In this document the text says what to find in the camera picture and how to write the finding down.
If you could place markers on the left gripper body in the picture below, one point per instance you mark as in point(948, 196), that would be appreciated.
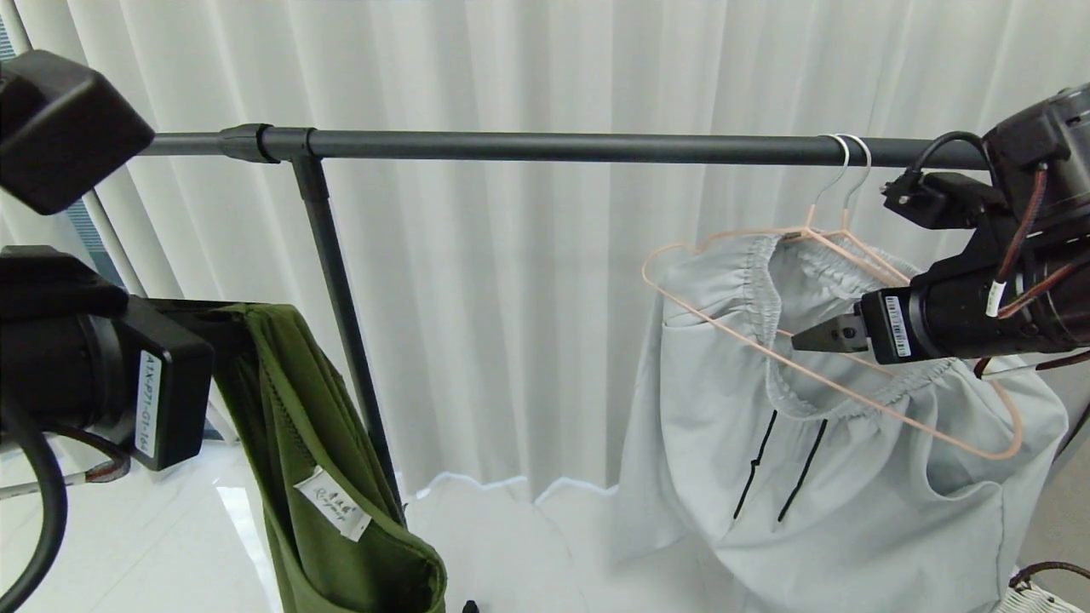
point(170, 400)

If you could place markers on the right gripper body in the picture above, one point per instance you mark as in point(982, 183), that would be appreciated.
point(954, 315)

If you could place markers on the pink clothes hanger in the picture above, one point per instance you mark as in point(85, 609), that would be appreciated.
point(877, 264)
point(979, 443)

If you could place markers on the green garment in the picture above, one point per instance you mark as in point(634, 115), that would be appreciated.
point(315, 426)

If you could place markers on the pale grey shorts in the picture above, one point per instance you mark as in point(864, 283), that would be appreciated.
point(851, 511)

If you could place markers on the white laundry basket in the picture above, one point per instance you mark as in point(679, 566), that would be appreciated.
point(1056, 596)

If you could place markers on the black clothes rack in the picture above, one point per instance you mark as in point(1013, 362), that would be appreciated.
point(553, 146)

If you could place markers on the window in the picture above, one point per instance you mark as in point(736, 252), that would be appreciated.
point(85, 230)

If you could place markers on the white curtain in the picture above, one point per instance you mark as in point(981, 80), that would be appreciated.
point(511, 298)

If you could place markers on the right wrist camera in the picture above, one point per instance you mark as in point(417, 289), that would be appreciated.
point(937, 200)

